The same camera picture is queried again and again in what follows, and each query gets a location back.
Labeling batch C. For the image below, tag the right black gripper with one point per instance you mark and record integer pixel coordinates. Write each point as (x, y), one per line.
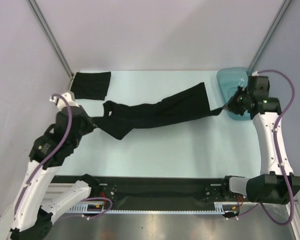
(236, 104)

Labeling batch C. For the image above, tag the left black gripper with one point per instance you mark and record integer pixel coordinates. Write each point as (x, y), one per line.
(90, 126)

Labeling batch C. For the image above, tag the black t shirt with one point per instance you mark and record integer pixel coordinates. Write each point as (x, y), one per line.
(120, 119)
(91, 86)

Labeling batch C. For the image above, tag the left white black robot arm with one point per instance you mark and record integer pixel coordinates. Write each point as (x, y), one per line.
(29, 218)

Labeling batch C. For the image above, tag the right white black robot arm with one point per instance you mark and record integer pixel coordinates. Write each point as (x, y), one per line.
(270, 150)

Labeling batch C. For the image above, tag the teal transparent plastic bin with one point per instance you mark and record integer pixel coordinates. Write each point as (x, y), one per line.
(229, 79)

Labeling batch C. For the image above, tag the folded black t shirt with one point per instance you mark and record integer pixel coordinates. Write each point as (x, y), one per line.
(91, 86)

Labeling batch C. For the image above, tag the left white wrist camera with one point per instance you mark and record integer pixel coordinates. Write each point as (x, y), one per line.
(61, 101)

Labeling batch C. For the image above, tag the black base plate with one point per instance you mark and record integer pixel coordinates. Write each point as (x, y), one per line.
(187, 194)

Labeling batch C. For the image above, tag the white slotted cable duct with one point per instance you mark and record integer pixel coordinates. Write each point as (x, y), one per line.
(86, 208)

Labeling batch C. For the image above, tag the right aluminium corner post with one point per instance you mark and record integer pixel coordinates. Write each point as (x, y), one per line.
(270, 33)

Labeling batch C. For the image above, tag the aluminium corner post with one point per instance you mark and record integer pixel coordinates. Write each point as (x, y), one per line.
(270, 33)
(39, 16)

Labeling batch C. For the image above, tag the left aluminium corner post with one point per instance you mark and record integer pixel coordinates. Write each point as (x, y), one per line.
(39, 16)

